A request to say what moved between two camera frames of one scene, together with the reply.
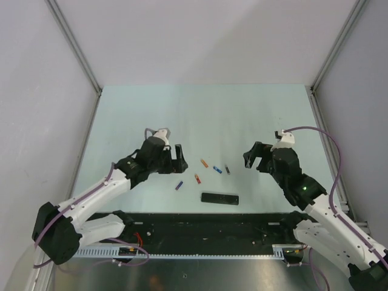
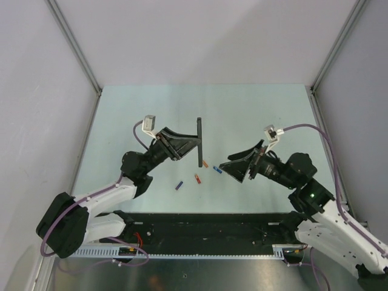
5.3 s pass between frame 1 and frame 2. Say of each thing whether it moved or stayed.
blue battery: stayed
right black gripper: moved
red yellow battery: stayed
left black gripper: moved
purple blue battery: stayed
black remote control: moved
